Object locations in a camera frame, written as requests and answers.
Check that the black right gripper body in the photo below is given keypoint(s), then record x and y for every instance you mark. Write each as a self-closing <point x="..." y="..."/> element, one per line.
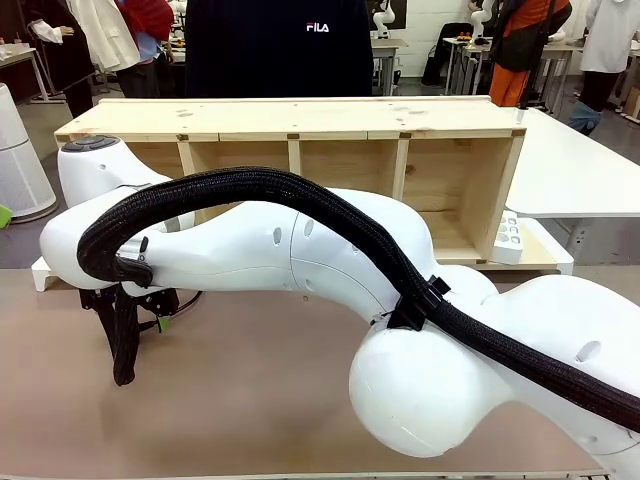
<point x="160" y="300"/>

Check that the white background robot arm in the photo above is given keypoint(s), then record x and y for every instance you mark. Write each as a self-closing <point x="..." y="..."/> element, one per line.
<point x="479" y="20"/>
<point x="382" y="20"/>

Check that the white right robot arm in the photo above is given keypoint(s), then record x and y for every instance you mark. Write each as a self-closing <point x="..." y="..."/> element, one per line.
<point x="250" y="250"/>

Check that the hand of black-coat person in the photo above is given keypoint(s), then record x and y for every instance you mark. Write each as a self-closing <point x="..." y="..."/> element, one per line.
<point x="69" y="32"/>

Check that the small green object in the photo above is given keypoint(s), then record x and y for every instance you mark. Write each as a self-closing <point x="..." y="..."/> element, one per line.
<point x="4" y="216"/>

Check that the white cylindrical air purifier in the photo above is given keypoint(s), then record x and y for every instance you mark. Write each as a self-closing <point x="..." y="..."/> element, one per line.
<point x="20" y="165"/>

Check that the light wooden shelf unit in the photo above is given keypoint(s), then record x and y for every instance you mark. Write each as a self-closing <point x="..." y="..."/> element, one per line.
<point x="300" y="117"/>

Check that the person in red jacket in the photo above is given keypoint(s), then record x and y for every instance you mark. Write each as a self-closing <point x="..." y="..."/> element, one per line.
<point x="145" y="55"/>

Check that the person in black coat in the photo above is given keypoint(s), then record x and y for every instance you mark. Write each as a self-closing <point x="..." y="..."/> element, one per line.
<point x="65" y="55"/>

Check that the person in white coat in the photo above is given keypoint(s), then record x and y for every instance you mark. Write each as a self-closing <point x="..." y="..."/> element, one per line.
<point x="607" y="45"/>
<point x="112" y="35"/>

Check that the person in navy FILA sweatshirt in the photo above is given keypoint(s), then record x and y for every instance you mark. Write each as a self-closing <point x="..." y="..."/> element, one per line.
<point x="275" y="55"/>

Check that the grey background table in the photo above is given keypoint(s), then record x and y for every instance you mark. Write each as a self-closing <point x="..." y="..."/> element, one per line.
<point x="17" y="56"/>
<point x="465" y="42"/>
<point x="387" y="46"/>

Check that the black chair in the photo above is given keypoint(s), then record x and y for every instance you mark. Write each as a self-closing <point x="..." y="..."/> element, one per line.
<point x="440" y="55"/>

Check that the white desk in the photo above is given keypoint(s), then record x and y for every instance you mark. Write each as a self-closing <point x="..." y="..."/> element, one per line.
<point x="575" y="165"/>

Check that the person in orange and black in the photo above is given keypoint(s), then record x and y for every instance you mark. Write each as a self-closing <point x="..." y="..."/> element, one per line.
<point x="520" y="50"/>

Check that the blue bag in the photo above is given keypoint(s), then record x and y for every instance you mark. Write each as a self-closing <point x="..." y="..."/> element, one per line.
<point x="585" y="117"/>

